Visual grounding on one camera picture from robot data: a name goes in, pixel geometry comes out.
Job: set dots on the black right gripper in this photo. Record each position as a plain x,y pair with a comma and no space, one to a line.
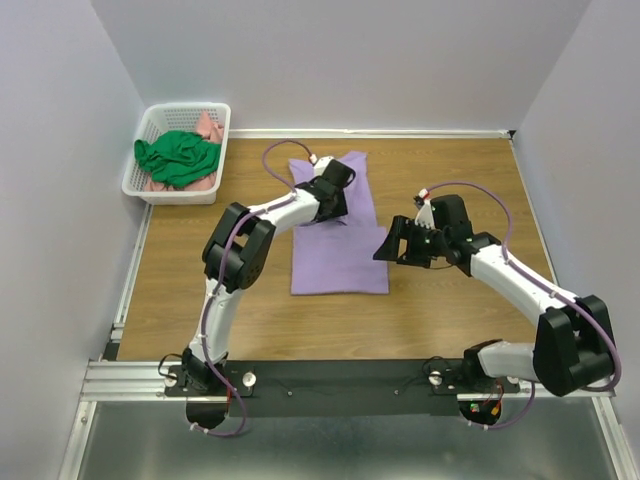
402,227

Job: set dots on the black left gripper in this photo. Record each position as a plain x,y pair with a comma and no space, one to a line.
341,209

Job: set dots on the purple t shirt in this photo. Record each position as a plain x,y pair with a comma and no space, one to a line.
336,256

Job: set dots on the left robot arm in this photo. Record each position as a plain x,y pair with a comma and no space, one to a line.
235,256

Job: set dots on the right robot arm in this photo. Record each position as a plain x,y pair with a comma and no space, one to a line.
574,347

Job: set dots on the pink t shirt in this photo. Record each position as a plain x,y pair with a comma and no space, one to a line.
210,127

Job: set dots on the green t shirt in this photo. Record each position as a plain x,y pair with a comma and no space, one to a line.
175,157

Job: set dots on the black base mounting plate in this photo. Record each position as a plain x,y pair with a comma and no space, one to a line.
330,388

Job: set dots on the white perforated plastic basket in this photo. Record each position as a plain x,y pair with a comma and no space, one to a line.
176,116

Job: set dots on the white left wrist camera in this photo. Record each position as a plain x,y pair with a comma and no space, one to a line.
319,164

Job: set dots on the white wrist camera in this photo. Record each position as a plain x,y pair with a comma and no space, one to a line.
319,164
424,217

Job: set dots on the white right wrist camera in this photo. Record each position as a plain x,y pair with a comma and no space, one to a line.
424,217

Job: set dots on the aluminium extrusion rail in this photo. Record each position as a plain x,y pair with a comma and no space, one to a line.
140,381

